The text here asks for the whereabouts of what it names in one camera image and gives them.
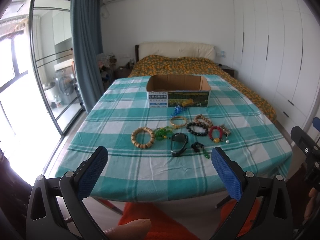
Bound washing machine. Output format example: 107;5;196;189
55;67;77;105

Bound wooden nightstand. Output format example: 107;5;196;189
114;66;133;79
220;65;235;77

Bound glass sliding door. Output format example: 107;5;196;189
30;0;84;135

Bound silver charm pearl bracelet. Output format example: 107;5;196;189
218;123;232;145

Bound green glass bead bracelet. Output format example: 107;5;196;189
152;126;174;140

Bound red bead bracelet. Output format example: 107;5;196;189
208;126;225;144

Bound person's right hand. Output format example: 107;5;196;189
304;188;319;220

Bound black cord green pendant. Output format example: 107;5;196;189
191;142;210;159

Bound blue crystal bracelet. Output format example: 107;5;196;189
170;104;187;117

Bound large tan wooden bracelet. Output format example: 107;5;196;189
130;126;156;150

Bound black wrist watch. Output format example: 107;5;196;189
170;133;188;157

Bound light wooden bead bracelet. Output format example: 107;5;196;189
194;114;214;129

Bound right wooden nightstand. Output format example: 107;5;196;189
220;65;235;77

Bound white wardrobe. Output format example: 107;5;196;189
233;0;319;131

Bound gold chain bracelet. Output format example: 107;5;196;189
170;115;188;130

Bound teal plaid bed cloth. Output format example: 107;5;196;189
56;75;292;202

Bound person's orange trousers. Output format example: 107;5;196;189
118;199;260;239

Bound left wooden nightstand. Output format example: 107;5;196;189
114;66;133;79

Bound clothes pile on chair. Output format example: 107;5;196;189
97;53;117;73

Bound black bead bracelet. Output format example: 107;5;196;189
186;121;209;137

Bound blue-grey curtain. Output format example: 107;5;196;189
71;0;104;113

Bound cardboard box with print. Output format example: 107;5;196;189
146;74;212;108

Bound person's left hand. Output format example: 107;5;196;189
104;219;151;240

